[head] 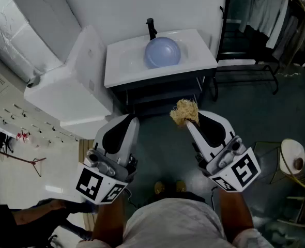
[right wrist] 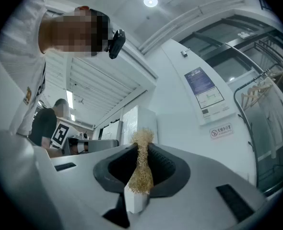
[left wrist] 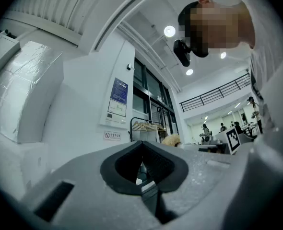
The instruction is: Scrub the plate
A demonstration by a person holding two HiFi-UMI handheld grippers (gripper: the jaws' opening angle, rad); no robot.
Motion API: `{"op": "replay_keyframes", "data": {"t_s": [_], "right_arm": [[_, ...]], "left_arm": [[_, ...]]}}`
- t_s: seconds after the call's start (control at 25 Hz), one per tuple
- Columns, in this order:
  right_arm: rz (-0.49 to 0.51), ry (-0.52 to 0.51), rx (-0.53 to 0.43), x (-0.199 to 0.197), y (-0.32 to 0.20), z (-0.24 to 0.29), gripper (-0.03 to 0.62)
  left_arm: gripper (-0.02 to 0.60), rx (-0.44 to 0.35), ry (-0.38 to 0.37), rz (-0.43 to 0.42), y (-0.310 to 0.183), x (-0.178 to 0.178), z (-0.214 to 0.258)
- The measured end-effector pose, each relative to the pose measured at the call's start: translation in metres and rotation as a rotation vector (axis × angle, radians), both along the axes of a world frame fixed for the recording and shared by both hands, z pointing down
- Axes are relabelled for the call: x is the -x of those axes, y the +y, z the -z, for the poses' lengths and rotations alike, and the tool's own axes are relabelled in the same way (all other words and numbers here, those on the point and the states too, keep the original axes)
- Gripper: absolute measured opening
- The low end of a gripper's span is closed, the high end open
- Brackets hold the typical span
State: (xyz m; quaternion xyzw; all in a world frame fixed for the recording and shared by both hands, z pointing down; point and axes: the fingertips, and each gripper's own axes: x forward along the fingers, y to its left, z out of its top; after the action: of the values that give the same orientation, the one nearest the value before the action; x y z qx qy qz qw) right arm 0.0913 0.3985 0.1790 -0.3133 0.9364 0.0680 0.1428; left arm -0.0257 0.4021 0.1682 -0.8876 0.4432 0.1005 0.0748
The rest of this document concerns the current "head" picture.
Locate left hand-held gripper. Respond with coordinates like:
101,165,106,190
75,113,141,206

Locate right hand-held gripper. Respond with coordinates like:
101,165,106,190
184,110,262,193

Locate yellow fibrous loofah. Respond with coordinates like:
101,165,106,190
169,98,200,127

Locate blue plastic bowl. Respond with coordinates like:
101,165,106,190
144,36,181,69

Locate person's left forearm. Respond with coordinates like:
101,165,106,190
91,190,127,245

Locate person's right forearm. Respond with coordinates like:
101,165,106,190
218,189,254,244

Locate dark vanity cabinet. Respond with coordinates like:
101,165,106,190
110,68,218,116

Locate person's right yellow shoe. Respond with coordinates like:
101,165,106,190
175,180,187,193

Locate person's yellow shoe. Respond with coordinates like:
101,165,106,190
175,180,187,193
154,181,166,195

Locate person's left yellow shoe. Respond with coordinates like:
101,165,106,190
154,181,166,195

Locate white ceramic sink basin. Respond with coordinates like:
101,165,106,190
103,28,219,89

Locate person's black trousers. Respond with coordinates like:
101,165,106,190
142,189,208,207

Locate black metal clothes rack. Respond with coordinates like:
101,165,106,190
214,0,281,102

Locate red metal stand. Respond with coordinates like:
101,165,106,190
0,145,48,178

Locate person's white shirt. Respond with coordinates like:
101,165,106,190
76,197,275,248

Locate black faucet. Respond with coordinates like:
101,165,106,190
146,18,158,41

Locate white drawer cabinet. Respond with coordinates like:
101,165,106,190
0,60,81,153

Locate hanging dark grey garment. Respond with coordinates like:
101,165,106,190
271,14,301,63

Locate hanging light grey garment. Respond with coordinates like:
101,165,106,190
239,0,291,49

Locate plastic-wrapped white panel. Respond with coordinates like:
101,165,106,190
0,0,81,84

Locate green wire rack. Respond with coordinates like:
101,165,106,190
250,141,284,186

